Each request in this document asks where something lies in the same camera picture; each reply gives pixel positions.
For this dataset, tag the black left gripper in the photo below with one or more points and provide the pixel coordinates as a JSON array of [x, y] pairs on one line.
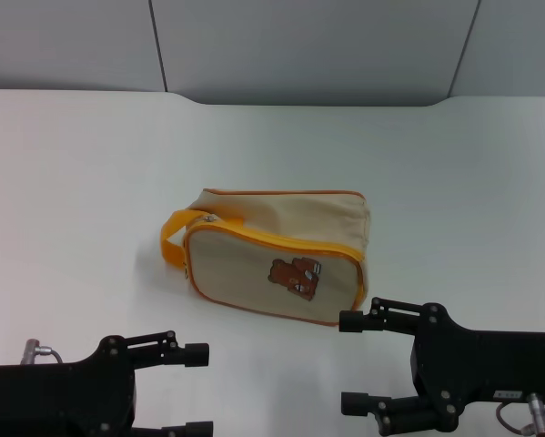
[[58, 396]]

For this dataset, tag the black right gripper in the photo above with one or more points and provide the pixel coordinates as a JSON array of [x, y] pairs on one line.
[[481, 364]]

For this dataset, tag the beige food bag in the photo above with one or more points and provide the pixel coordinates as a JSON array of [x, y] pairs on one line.
[[235, 259]]

